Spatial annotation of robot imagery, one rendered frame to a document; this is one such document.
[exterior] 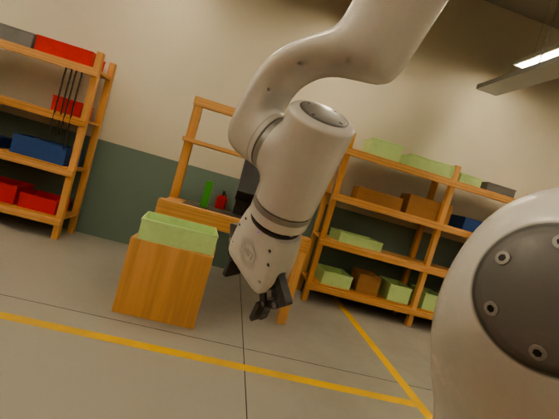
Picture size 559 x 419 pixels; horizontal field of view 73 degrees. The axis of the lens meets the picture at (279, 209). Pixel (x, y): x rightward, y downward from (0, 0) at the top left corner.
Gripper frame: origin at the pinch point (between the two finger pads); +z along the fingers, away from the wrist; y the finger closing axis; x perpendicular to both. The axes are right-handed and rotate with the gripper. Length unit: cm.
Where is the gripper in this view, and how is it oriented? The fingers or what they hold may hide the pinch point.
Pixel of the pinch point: (245, 291)
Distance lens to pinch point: 62.7
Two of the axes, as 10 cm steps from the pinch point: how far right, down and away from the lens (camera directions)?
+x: 7.8, -0.9, 6.2
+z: -3.4, 7.7, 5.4
